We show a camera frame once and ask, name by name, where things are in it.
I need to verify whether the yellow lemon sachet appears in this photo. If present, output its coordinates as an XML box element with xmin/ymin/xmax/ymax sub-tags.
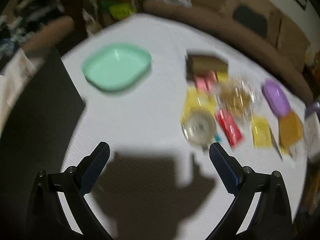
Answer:
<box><xmin>180</xmin><ymin>86</ymin><xmax>217</xmax><ymax>124</ymax></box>

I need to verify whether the mint green plastic plate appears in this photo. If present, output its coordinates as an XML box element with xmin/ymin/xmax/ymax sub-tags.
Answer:
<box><xmin>82</xmin><ymin>43</ymin><xmax>152</xmax><ymax>92</ymax></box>

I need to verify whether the black storage bin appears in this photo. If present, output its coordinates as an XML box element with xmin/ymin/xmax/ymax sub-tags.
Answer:
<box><xmin>1</xmin><ymin>48</ymin><xmax>85</xmax><ymax>239</ymax></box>

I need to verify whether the small yellow packet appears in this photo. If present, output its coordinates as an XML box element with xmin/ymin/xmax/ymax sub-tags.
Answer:
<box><xmin>251</xmin><ymin>115</ymin><xmax>272</xmax><ymax>148</ymax></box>

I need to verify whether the orange brown packet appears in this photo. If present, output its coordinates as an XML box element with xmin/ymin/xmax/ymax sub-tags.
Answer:
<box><xmin>278</xmin><ymin>110</ymin><xmax>303</xmax><ymax>150</ymax></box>

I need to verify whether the red snack packet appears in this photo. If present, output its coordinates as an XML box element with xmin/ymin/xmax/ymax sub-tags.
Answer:
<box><xmin>215</xmin><ymin>109</ymin><xmax>243</xmax><ymax>148</ymax></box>

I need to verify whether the round clear lidded container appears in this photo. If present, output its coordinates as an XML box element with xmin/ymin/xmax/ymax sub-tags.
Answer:
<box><xmin>182</xmin><ymin>110</ymin><xmax>217</xmax><ymax>148</ymax></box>

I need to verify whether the purple plastic plate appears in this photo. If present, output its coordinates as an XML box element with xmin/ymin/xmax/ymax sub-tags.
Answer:
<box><xmin>261</xmin><ymin>79</ymin><xmax>291</xmax><ymax>118</ymax></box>

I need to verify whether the clear gold candy bag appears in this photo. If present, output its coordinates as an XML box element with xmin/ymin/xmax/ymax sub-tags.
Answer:
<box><xmin>217</xmin><ymin>77</ymin><xmax>255</xmax><ymax>119</ymax></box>

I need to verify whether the pink snack packet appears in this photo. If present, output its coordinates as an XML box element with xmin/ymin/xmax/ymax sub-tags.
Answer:
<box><xmin>194</xmin><ymin>71</ymin><xmax>217</xmax><ymax>94</ymax></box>

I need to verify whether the brown rectangular box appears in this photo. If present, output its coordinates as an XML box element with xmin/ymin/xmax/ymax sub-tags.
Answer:
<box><xmin>185</xmin><ymin>50</ymin><xmax>228</xmax><ymax>81</ymax></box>

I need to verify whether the brown sofa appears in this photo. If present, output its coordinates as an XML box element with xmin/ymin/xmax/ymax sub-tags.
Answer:
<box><xmin>143</xmin><ymin>0</ymin><xmax>313</xmax><ymax>105</ymax></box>

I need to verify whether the black cushion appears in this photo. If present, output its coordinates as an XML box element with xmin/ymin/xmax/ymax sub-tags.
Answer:
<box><xmin>232</xmin><ymin>5</ymin><xmax>268</xmax><ymax>38</ymax></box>

